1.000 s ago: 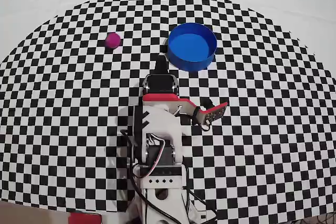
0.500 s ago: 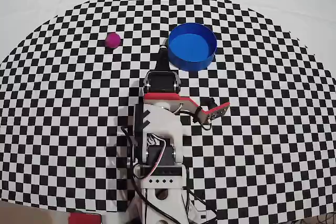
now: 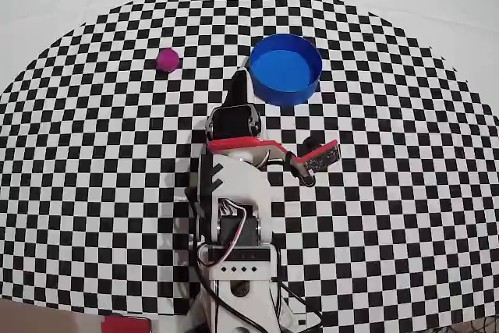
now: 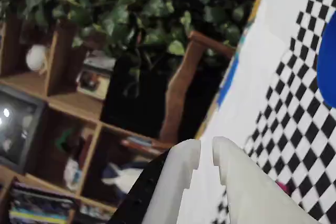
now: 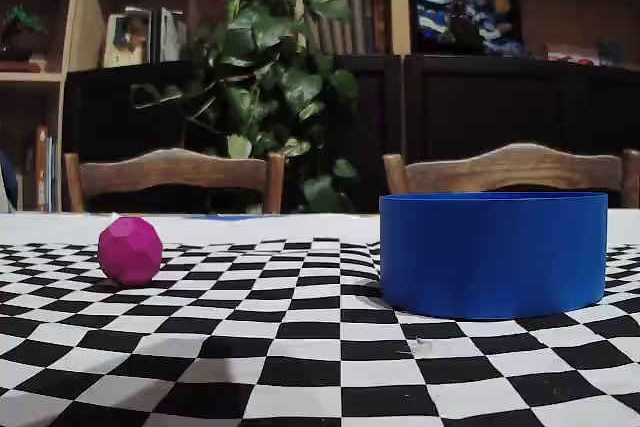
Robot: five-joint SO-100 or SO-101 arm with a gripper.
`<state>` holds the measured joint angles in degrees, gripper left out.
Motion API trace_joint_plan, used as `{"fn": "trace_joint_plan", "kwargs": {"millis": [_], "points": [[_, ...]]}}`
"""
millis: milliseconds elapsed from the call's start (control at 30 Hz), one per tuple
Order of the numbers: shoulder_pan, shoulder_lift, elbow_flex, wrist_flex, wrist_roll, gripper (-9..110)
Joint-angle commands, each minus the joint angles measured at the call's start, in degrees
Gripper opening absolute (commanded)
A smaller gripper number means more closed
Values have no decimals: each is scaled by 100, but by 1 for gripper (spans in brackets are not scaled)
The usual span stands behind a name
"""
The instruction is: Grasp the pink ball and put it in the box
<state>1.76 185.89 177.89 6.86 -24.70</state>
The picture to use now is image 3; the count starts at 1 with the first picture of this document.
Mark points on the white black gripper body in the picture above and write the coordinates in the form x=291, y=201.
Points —
x=231, y=122

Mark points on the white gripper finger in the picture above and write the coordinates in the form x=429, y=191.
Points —
x=250, y=83

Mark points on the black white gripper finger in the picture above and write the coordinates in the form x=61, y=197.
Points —
x=237, y=91

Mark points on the pink faceted ball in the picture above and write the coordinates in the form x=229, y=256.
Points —
x=167, y=60

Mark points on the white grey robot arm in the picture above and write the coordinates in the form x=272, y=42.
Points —
x=241, y=177

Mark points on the blue round box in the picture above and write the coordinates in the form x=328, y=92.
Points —
x=284, y=71

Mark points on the red flat box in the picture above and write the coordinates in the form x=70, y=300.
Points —
x=126, y=325

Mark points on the black white checkerboard sheet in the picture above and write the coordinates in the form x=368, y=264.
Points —
x=78, y=134

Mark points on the wrist camera with red mount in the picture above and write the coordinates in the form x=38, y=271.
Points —
x=323, y=157

